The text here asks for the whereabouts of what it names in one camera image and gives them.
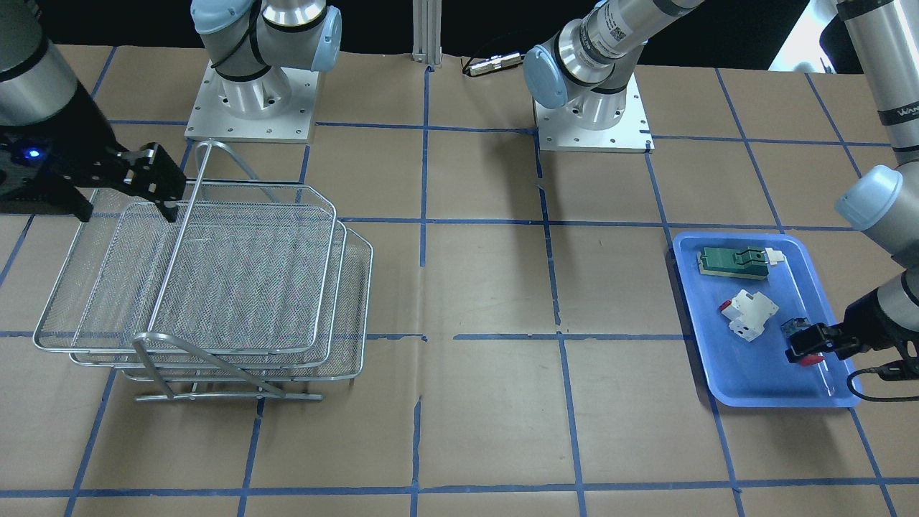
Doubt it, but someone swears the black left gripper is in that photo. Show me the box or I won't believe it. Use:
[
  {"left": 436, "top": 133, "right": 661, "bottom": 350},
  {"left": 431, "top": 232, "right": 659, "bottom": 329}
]
[{"left": 785, "top": 291, "right": 917, "bottom": 376}]

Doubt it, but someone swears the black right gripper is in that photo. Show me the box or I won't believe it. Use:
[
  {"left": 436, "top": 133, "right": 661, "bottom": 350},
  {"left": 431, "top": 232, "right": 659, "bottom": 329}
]
[{"left": 43, "top": 143, "right": 187, "bottom": 223}]

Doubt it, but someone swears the silver mesh top tray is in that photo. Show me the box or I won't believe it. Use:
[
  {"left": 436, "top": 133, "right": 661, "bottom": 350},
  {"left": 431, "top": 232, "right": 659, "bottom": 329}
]
[{"left": 33, "top": 181, "right": 336, "bottom": 354}]

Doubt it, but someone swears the silver mesh tray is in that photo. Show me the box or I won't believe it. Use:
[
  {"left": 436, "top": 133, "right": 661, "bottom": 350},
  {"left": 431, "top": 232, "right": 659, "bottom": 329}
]
[
  {"left": 69, "top": 221, "right": 349, "bottom": 368},
  {"left": 33, "top": 181, "right": 336, "bottom": 354},
  {"left": 137, "top": 223, "right": 373, "bottom": 382}
]

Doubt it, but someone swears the red emergency stop button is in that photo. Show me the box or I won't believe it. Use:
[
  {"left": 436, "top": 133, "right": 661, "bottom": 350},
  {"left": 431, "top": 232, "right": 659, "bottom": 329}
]
[{"left": 780, "top": 317, "right": 828, "bottom": 367}]

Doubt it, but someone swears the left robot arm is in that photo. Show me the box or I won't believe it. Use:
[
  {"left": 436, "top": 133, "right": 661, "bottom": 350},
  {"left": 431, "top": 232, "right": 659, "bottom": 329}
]
[{"left": 523, "top": 1, "right": 917, "bottom": 389}]

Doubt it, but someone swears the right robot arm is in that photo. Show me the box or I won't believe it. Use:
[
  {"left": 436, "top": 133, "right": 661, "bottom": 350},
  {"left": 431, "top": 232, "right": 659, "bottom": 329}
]
[{"left": 1, "top": 1, "right": 187, "bottom": 222}]

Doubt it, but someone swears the white circuit breaker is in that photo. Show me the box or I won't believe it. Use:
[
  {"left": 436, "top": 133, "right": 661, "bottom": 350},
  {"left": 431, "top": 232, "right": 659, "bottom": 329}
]
[{"left": 718, "top": 290, "right": 779, "bottom": 343}]

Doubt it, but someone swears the blue plastic tray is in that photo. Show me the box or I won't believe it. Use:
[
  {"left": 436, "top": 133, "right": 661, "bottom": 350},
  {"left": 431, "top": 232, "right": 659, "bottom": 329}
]
[{"left": 673, "top": 232, "right": 859, "bottom": 408}]

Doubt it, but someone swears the green terminal block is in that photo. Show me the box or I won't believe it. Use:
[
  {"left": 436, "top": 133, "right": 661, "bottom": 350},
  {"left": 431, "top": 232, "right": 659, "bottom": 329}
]
[{"left": 698, "top": 248, "right": 785, "bottom": 279}]

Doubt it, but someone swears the silver mesh middle tray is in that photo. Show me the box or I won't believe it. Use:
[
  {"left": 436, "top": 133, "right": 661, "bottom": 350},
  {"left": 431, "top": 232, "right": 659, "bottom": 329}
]
[{"left": 69, "top": 221, "right": 349, "bottom": 368}]

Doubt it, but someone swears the silver mesh bottom tray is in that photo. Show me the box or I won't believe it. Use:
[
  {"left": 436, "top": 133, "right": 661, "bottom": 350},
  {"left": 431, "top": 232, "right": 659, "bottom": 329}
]
[{"left": 137, "top": 223, "right": 373, "bottom": 382}]

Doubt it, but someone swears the silver wire shelf frame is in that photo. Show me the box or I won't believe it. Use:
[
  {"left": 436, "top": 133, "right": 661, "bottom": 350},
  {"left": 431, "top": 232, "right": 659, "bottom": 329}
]
[{"left": 124, "top": 140, "right": 347, "bottom": 401}]

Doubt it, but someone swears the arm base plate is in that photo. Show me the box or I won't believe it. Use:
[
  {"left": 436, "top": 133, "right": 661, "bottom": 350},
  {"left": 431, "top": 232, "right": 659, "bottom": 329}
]
[
  {"left": 533, "top": 75, "right": 656, "bottom": 153},
  {"left": 185, "top": 66, "right": 322, "bottom": 144}
]

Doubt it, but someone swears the aluminium profile post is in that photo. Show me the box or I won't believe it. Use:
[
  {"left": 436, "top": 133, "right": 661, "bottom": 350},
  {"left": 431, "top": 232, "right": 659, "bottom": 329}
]
[{"left": 411, "top": 0, "right": 442, "bottom": 69}]

